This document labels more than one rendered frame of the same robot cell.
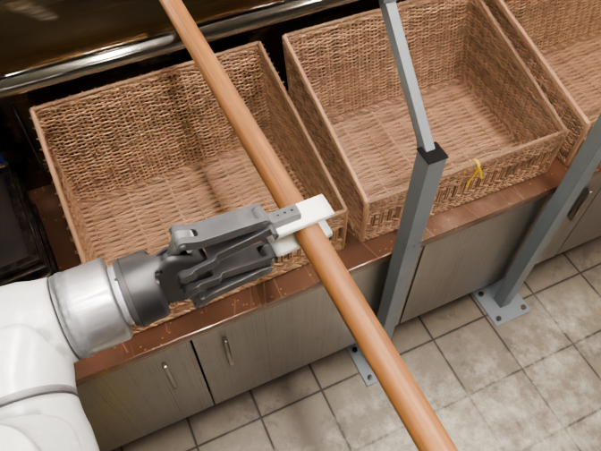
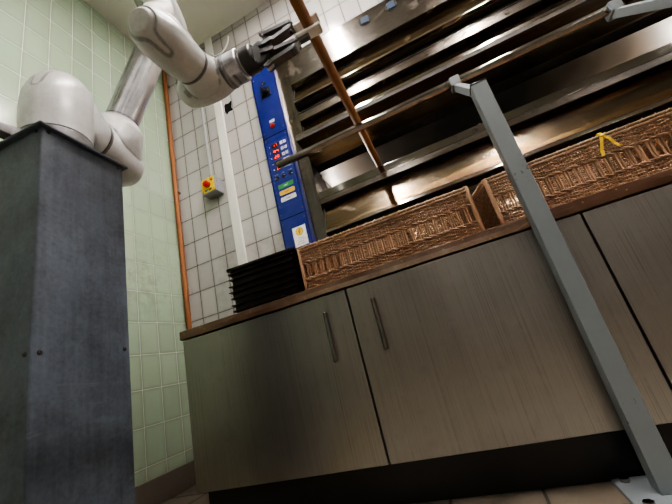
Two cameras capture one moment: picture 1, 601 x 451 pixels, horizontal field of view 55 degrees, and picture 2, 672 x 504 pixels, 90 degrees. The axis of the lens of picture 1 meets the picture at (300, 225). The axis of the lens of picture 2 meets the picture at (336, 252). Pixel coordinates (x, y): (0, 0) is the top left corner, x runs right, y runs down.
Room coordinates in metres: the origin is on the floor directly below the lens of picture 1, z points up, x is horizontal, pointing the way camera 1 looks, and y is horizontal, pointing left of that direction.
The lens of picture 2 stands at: (-0.17, -0.39, 0.36)
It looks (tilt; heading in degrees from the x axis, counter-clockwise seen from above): 18 degrees up; 42
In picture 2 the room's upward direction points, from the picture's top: 14 degrees counter-clockwise
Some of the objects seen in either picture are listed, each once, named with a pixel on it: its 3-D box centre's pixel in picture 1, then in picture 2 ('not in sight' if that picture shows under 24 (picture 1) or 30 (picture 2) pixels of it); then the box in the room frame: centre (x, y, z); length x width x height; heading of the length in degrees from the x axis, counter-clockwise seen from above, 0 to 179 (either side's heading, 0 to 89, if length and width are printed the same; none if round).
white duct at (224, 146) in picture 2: not in sight; (230, 183); (0.73, 1.09, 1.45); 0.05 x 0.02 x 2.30; 115
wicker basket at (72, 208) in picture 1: (193, 181); (391, 242); (0.84, 0.24, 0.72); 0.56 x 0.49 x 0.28; 116
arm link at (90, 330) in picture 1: (96, 305); (236, 68); (0.27, 0.21, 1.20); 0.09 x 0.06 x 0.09; 26
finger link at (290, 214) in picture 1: (276, 214); not in sight; (0.36, 0.02, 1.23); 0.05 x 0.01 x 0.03; 116
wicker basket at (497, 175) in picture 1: (419, 105); (572, 179); (1.08, -0.30, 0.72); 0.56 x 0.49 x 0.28; 114
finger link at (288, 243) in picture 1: (300, 234); (309, 33); (0.37, 0.00, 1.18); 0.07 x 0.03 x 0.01; 116
